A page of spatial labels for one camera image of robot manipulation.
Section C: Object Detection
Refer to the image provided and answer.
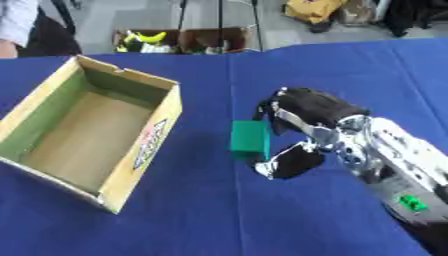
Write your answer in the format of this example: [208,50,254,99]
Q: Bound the black tripod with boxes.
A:
[173,0,266,53]

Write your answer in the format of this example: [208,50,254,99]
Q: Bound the person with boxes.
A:
[0,0,84,59]

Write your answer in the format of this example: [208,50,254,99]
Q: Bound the yellow toy banana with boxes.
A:
[124,30,168,45]

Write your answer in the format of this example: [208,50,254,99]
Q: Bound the tan cardboard box green inside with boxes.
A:
[0,54,184,215]

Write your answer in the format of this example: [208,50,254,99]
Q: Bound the green rectangular block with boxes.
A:
[227,119,273,161]

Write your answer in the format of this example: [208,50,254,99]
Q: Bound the yellow bag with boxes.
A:
[281,0,347,25]

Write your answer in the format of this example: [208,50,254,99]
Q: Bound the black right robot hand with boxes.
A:
[250,86,373,181]

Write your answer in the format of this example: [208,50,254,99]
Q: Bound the brown cardboard box with toys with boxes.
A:
[112,26,254,55]

